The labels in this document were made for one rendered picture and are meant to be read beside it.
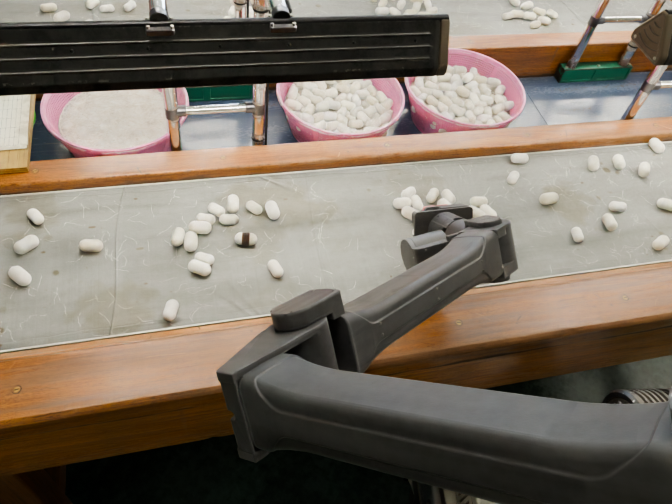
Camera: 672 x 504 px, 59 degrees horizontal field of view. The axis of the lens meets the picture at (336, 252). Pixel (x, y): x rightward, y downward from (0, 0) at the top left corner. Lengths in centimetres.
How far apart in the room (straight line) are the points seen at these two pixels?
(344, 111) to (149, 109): 39
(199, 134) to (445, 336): 67
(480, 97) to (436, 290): 79
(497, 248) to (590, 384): 120
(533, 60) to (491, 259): 90
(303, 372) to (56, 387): 49
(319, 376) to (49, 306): 61
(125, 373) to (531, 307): 62
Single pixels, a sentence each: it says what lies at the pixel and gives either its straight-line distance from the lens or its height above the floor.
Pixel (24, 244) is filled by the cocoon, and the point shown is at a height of 76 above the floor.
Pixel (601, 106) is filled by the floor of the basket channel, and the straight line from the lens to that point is 164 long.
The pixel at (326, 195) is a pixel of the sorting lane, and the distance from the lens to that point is 109.
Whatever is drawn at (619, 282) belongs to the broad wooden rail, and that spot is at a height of 76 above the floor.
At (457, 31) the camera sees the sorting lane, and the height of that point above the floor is 74.
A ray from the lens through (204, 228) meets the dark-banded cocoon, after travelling 101.
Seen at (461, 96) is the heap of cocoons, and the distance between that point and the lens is 140.
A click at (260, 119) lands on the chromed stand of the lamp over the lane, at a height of 82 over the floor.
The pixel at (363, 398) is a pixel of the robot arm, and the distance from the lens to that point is 40.
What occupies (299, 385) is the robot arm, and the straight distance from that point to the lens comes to 44.
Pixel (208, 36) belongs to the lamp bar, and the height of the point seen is 110.
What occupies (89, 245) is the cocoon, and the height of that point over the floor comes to 76.
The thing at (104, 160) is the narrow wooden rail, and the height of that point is 76.
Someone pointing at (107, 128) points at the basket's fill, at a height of 74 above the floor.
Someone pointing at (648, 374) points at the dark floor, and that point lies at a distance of 207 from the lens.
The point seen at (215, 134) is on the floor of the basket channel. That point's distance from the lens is 129.
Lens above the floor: 154
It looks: 52 degrees down
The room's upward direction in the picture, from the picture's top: 11 degrees clockwise
